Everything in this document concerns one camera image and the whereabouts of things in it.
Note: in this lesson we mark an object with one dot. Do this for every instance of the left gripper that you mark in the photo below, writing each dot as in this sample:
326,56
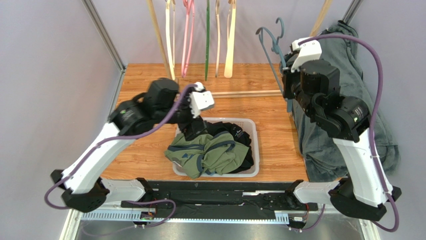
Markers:
189,130

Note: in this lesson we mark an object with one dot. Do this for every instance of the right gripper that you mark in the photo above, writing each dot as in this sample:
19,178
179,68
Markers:
287,81

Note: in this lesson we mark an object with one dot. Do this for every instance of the olive green tank top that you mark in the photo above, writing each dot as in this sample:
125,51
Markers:
211,154

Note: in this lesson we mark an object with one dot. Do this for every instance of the teal plastic hanger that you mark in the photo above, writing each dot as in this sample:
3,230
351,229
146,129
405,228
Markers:
275,48

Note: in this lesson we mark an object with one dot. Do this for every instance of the black garment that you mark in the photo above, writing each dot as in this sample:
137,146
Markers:
239,136

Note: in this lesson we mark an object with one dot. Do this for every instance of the light wooden hanger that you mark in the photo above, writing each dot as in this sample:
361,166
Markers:
231,28

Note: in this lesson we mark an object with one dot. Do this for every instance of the green plastic hanger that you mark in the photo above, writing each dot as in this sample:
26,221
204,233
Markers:
207,41

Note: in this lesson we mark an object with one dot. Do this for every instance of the beige wooden hanger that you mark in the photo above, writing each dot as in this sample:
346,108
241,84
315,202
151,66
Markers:
218,37

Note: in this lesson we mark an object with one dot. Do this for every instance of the cream plastic hanger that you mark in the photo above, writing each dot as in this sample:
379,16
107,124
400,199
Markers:
170,14

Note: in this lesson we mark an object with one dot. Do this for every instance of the pink plastic hanger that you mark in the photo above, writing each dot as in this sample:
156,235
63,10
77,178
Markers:
188,35

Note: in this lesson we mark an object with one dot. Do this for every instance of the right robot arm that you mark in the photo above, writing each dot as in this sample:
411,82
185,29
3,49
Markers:
315,86

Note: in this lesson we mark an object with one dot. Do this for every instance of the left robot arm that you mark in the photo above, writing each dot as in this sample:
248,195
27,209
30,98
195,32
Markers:
163,103

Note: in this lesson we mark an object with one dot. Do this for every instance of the white plastic basket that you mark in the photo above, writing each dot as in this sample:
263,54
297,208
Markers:
247,127

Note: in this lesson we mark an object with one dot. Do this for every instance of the grey fleece blanket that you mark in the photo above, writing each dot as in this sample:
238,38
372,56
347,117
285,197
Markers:
323,160

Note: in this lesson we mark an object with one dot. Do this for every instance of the wooden clothes rack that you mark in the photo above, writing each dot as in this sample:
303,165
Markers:
230,94

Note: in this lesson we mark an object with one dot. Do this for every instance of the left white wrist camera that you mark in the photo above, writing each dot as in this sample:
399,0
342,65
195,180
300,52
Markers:
200,100

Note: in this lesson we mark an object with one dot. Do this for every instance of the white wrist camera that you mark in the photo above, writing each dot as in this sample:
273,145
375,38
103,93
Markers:
200,100
308,51

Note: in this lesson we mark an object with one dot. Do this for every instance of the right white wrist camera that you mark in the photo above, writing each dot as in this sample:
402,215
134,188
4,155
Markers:
308,51

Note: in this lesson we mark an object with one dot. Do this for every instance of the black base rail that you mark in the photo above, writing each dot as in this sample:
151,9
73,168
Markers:
219,200

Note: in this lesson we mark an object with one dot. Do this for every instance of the aluminium frame post right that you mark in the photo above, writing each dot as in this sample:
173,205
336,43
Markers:
351,11

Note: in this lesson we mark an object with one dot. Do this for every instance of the aluminium frame post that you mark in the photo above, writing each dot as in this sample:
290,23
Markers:
351,11
97,20

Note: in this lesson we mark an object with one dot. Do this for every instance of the aluminium frame post left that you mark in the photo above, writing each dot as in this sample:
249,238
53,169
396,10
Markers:
97,20

